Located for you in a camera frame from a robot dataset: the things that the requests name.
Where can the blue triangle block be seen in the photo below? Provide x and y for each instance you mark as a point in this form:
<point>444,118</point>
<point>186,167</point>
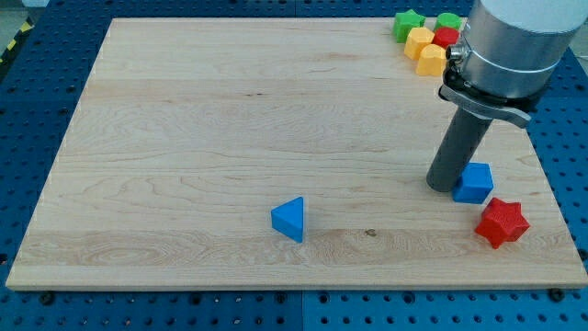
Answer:
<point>288,219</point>

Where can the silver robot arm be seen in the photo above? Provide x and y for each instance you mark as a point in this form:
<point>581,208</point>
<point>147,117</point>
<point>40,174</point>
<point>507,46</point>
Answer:
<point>505,55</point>

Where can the blue cube block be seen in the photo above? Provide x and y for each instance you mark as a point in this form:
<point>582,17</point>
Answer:
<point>474,184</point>

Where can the wooden board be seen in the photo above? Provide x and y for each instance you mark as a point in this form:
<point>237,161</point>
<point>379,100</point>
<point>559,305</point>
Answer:
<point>189,131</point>

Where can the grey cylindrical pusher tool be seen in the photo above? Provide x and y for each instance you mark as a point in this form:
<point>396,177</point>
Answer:
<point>461,140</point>

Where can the yellow hexagon block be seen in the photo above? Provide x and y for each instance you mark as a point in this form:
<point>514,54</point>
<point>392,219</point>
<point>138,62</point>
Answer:
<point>416,40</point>

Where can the green star block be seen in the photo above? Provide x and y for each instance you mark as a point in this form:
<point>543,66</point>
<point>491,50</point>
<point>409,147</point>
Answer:
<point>404,22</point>

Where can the red round block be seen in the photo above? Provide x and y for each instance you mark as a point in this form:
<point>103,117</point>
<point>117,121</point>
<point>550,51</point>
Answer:
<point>445,36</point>

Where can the green round block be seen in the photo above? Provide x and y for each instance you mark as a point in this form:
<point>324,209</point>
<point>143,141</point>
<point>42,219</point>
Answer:
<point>448,20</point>

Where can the red star block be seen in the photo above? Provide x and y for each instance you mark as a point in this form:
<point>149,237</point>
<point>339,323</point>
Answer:
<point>502,222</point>

